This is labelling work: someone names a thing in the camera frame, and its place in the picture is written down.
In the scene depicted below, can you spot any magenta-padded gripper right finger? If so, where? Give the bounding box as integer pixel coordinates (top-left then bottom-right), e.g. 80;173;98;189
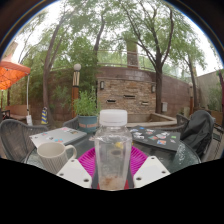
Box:
130;145;171;189

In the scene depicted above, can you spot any dark laptop with stickers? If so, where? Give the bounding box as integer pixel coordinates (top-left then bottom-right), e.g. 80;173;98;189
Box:
129;125;182;153

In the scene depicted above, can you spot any wooden bench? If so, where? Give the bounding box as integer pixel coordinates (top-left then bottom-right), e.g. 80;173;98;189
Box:
4;104;29;121

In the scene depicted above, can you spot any white ribbed mug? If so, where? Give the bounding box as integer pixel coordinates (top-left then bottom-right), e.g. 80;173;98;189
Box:
36;142;78;175

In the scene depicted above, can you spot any white canopy pole with base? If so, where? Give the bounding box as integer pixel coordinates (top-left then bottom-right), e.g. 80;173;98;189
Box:
25;74;33;126

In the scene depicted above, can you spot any orange canopy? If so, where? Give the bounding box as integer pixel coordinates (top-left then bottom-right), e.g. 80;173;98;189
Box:
0;59;32;91

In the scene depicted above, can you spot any grey mesh-back chair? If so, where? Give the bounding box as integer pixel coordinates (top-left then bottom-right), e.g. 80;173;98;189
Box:
0;118;49;163
176;113;222;162
62;115;81;131

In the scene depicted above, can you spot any blue yellow striped cone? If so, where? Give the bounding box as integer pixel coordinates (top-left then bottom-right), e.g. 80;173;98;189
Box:
40;106;49;125

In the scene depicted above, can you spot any clear plastic bottle white cap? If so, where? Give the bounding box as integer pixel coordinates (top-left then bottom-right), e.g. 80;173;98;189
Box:
94;109;133;191

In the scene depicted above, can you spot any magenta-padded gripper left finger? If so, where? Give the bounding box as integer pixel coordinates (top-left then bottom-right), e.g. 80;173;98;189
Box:
56;147;98;189

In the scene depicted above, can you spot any green plant in blue pot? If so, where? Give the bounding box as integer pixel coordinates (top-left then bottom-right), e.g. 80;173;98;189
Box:
73;89;101;134

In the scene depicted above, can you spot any silver laptop with stickers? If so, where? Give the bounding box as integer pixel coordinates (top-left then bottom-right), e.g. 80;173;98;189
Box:
29;126;88;149

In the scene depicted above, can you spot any wooden lamp post white globe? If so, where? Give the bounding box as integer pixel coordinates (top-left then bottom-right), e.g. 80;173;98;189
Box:
71;63;82;119

